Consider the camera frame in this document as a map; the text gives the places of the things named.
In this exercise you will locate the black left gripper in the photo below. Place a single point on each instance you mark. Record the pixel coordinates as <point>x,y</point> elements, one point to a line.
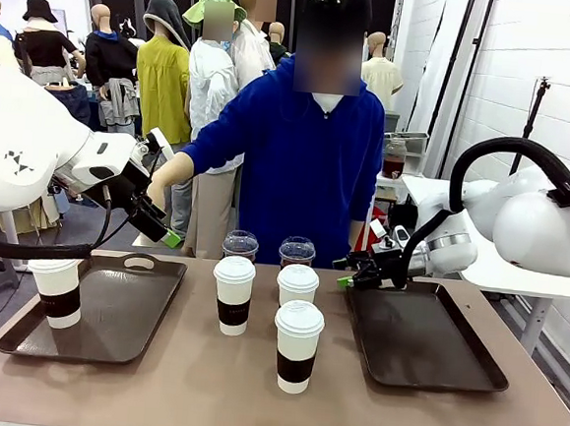
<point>133,186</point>

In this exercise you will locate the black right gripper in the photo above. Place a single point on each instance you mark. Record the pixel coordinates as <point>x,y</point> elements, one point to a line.
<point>390,268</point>

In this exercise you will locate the white lidded paper coffee cup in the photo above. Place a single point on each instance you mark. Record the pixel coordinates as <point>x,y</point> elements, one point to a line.
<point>297,342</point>
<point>59,284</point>
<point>297,283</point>
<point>233,293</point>

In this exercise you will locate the clear plastic iced drink cup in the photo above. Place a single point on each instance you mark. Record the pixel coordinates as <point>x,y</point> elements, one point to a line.
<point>240,244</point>
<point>297,251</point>

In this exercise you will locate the person's right forearm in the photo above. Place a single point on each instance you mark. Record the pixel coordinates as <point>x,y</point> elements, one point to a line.
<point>184,164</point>

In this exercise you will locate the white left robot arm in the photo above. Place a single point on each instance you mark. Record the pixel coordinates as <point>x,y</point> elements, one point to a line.
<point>19,143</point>

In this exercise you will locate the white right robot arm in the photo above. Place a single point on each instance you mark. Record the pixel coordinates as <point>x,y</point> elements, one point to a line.
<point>535,228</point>

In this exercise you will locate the dark brown plastic tray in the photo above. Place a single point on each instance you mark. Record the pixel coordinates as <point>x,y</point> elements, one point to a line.
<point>418,337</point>
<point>119,308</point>

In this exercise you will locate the person's right hand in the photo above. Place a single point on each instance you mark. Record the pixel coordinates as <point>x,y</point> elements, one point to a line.
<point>159,186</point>

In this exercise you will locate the person's left hand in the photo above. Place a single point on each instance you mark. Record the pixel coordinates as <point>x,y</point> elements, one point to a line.
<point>355,236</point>

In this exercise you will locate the person in blue hoodie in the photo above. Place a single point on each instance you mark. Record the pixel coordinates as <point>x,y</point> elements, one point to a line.
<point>293,174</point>

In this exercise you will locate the glass jar with brown liquid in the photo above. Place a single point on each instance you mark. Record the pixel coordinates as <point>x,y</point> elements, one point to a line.
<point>394,160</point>

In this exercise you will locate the mannequin in yellow-green blouse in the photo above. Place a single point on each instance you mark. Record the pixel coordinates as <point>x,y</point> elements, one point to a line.
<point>164,85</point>

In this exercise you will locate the mannequin in navy sweater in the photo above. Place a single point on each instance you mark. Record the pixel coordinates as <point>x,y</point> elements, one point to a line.
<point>107,56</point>

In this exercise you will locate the tall mannequin in white shirt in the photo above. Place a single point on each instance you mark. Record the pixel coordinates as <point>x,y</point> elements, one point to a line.
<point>253,52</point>

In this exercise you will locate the mannequin in cream shirt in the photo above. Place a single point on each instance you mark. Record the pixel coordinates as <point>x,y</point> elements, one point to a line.
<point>381,75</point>

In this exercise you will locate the mannequin in black top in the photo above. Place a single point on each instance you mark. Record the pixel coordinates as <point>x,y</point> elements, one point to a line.
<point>43,48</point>

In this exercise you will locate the grey hood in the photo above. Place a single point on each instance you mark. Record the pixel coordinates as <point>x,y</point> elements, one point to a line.
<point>165,13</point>

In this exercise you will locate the small bare mannequin bust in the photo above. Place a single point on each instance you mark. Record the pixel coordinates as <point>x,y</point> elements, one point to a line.
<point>277,42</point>

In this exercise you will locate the black bucket hat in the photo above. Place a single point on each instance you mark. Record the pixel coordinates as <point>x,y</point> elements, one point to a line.
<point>39,8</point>

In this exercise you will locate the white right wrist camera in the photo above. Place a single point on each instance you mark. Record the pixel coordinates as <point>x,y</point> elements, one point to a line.
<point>401,234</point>

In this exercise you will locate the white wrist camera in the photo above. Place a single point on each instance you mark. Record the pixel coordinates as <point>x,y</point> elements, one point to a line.
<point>401,234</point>
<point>161,143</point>

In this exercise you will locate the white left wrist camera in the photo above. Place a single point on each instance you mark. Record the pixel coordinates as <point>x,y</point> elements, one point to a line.
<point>161,143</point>

